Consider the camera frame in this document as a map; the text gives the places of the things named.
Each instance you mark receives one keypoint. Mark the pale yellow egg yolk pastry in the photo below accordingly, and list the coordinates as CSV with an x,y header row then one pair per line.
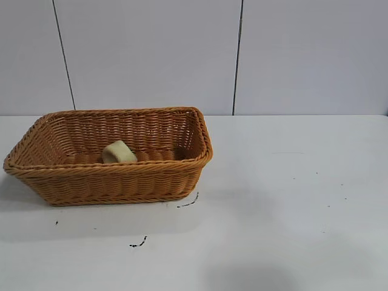
x,y
118,151

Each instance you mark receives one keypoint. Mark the brown woven wicker basket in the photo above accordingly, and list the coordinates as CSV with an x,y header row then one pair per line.
x,y
121,182

